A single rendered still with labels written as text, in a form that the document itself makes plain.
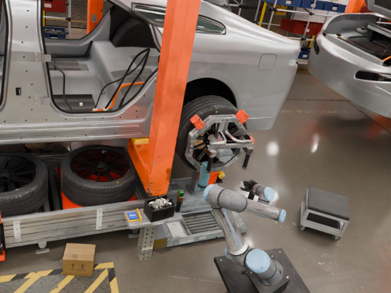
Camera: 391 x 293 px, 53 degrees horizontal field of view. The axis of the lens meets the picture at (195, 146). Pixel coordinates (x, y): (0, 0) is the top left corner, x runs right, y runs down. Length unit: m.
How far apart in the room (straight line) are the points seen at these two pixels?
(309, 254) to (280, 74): 1.69
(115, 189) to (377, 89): 3.36
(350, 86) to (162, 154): 3.06
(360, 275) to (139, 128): 2.36
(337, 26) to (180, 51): 4.13
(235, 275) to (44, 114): 1.87
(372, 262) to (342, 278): 0.45
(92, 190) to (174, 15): 1.54
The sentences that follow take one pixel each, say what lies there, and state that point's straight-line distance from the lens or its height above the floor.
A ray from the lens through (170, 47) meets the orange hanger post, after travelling 2.55.
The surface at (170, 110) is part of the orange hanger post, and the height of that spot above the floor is 1.30.
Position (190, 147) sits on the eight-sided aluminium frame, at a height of 0.86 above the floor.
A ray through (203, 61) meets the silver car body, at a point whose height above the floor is 1.45.
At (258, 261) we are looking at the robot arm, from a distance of 2.74.
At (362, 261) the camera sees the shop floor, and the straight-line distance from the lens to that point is 4.12.
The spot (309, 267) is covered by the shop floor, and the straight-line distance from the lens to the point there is 3.77.
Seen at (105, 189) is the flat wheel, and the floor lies 0.49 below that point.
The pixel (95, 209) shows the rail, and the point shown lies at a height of 0.39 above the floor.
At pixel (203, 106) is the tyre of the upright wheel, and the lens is 3.22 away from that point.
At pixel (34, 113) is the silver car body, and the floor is 1.01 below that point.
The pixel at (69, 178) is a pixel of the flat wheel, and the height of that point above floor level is 0.50.
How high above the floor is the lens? 2.51
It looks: 31 degrees down
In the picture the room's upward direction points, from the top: 12 degrees clockwise
